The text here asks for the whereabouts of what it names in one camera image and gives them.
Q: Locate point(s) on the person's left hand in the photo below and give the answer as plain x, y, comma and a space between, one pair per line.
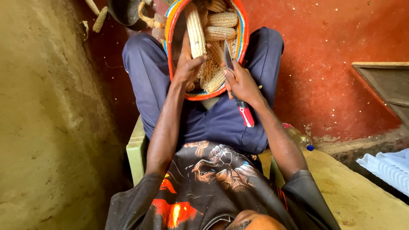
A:
183, 70

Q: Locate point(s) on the person's right hand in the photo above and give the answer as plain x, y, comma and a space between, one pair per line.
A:
244, 86

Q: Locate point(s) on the long pale maize cob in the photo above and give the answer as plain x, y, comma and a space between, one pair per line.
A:
195, 32

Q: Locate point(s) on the navy blue trousers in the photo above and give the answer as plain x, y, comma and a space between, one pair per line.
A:
217, 124

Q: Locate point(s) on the colourful woven basket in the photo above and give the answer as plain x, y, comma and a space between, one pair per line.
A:
243, 35

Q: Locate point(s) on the pile of dried maize ears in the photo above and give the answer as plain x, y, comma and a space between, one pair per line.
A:
221, 19

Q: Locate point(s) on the clear plastic bottle blue cap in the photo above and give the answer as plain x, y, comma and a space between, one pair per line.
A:
299, 139

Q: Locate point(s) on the black metal pot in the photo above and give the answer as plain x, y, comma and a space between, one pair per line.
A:
124, 11

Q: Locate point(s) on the green plastic chair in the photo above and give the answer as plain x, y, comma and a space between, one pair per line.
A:
137, 153

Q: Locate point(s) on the dry maize husk strip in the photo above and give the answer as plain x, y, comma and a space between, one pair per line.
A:
85, 29

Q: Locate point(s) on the black printed t-shirt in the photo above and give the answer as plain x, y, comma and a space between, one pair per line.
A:
211, 188

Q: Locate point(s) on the wooden door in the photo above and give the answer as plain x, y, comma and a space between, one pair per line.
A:
388, 84

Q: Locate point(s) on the white plastic crate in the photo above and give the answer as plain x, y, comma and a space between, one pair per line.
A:
388, 169

